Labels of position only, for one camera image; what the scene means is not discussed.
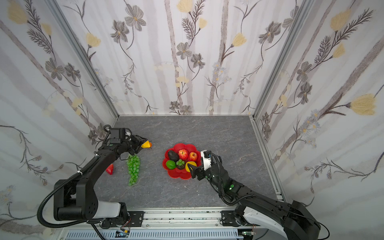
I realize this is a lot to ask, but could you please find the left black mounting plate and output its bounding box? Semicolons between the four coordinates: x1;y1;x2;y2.
101;210;145;228

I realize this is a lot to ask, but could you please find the red flower-shaped fruit bowl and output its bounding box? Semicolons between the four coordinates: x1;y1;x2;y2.
162;143;202;180

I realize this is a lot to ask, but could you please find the yellow lemon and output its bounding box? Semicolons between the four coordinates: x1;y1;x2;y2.
185;161;197;173

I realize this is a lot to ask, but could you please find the red apple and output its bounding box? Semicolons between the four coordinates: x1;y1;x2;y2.
178;149;189;161

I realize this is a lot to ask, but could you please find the dark mangosteen with green leaves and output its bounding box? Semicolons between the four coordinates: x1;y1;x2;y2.
176;159;186;170

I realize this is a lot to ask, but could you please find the black mounting plate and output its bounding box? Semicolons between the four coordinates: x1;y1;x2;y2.
101;210;145;228
220;211;242;227

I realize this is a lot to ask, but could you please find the red yellow pomegranate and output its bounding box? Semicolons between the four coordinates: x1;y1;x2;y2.
189;152;198;162

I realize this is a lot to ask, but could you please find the green grape bunch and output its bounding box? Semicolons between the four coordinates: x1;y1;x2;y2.
127;155;141;186

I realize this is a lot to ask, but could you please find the dark green avocado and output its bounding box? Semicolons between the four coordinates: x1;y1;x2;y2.
167;150;180;163

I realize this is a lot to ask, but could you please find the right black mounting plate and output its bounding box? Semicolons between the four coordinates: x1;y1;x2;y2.
220;211;242;227

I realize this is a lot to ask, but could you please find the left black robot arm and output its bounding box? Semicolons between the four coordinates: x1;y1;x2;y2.
37;125;152;228

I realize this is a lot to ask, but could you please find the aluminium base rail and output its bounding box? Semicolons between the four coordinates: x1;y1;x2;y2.
59;206;304;240

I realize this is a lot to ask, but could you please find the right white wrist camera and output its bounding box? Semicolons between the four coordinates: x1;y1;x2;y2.
201;150;212;171

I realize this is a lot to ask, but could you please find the yellow pear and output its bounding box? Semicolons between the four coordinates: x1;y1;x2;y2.
141;141;152;149

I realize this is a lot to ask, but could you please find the white perforated cable duct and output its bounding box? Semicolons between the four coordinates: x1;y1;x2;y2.
64;229;244;240

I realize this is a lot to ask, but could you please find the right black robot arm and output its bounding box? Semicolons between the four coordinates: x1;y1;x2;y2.
187;151;324;240

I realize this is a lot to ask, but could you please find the green lime fruit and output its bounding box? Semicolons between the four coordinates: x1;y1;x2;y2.
166;160;177;170

